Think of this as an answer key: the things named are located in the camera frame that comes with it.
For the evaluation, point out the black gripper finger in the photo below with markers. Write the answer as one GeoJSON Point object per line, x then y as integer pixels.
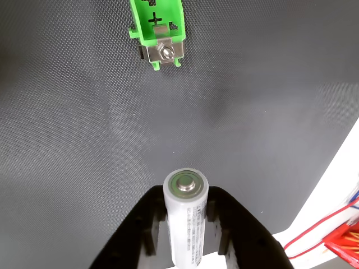
{"type": "Point", "coordinates": [126, 238]}
{"type": "Point", "coordinates": [246, 238]}

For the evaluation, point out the white AA battery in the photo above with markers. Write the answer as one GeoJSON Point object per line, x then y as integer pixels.
{"type": "Point", "coordinates": [185, 224]}

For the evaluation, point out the green battery holder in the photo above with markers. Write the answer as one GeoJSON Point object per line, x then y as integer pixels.
{"type": "Point", "coordinates": [168, 30]}

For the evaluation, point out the red snack bag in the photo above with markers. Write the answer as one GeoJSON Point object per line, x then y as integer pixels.
{"type": "Point", "coordinates": [345, 243]}

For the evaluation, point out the dark grey textured mat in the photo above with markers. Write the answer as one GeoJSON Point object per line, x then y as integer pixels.
{"type": "Point", "coordinates": [84, 126]}

